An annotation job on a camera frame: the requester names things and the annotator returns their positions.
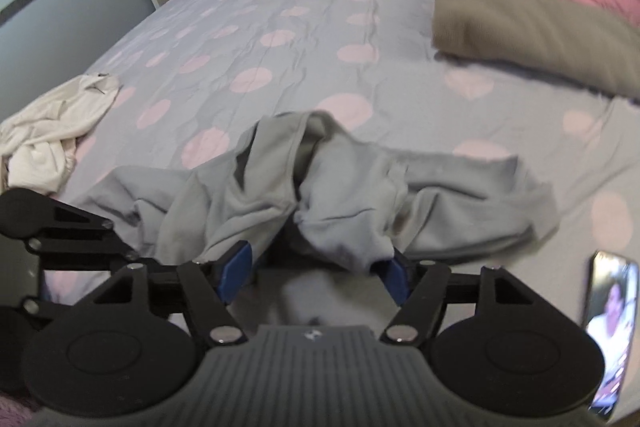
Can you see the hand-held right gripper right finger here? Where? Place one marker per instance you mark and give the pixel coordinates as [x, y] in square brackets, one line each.
[397, 279]

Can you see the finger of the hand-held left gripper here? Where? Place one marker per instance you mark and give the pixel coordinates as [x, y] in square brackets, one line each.
[37, 308]
[60, 219]

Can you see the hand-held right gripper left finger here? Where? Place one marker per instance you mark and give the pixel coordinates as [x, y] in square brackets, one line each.
[237, 268]

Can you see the light grey cotton garment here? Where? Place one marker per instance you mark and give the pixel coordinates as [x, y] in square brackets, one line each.
[340, 207]

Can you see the white crumpled garment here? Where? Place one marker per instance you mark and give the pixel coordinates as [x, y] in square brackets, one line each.
[45, 127]

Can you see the smartphone with lit screen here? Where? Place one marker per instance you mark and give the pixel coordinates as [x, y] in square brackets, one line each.
[610, 317]

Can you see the beige folded blanket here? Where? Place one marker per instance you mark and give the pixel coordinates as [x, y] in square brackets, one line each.
[525, 32]

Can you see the dark wall-mounted bar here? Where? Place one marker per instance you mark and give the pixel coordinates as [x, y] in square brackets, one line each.
[19, 5]

